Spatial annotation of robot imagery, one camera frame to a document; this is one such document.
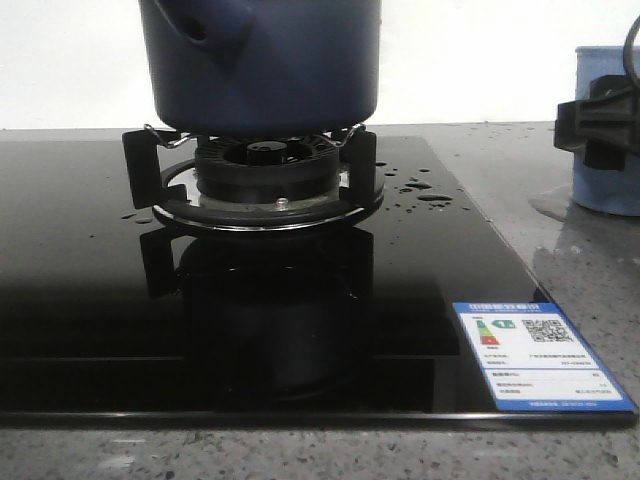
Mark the light blue ribbed cup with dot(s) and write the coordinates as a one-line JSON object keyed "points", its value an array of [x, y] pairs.
{"points": [[609, 191]]}

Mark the dark blue pot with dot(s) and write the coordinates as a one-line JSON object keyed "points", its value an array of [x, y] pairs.
{"points": [[259, 68]]}

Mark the black pot support grate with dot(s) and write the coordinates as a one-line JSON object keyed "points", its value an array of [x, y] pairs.
{"points": [[173, 195]]}

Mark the blue energy label sticker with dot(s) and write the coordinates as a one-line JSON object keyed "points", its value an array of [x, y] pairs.
{"points": [[534, 360]]}

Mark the black gas burner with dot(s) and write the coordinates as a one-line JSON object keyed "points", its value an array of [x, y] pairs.
{"points": [[250, 170]]}

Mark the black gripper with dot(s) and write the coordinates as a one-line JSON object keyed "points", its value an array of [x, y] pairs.
{"points": [[604, 127]]}

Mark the black glass gas stove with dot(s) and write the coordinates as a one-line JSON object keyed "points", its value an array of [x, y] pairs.
{"points": [[110, 319]]}

